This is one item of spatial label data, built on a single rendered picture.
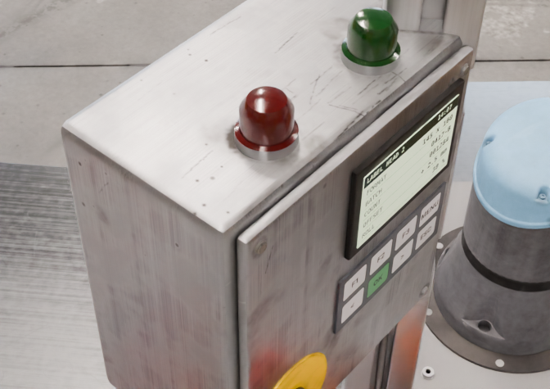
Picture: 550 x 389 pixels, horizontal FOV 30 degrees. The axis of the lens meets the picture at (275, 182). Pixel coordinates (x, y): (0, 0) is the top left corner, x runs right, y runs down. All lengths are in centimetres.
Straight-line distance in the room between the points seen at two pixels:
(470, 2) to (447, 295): 61
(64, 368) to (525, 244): 51
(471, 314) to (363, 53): 62
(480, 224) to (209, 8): 212
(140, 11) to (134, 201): 260
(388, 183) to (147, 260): 11
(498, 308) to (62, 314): 48
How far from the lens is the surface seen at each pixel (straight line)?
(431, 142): 48
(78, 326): 117
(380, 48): 44
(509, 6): 310
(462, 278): 102
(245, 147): 41
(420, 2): 47
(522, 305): 101
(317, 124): 42
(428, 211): 53
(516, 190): 90
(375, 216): 46
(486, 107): 144
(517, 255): 96
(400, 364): 67
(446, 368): 104
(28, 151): 261
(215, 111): 43
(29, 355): 116
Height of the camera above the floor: 176
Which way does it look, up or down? 45 degrees down
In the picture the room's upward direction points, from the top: 1 degrees clockwise
